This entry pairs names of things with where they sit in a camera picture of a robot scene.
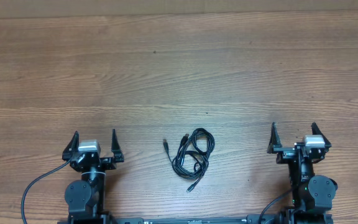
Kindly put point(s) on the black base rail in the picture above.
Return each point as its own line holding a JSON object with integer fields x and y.
{"x": 249, "y": 219}

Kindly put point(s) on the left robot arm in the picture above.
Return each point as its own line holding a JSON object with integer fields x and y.
{"x": 85, "y": 197}

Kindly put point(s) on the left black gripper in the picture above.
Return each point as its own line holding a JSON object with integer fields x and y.
{"x": 109, "y": 162}

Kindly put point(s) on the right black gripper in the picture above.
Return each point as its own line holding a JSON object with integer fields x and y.
{"x": 286, "y": 154}

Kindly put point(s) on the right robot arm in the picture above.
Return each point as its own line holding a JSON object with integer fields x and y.
{"x": 312, "y": 195}

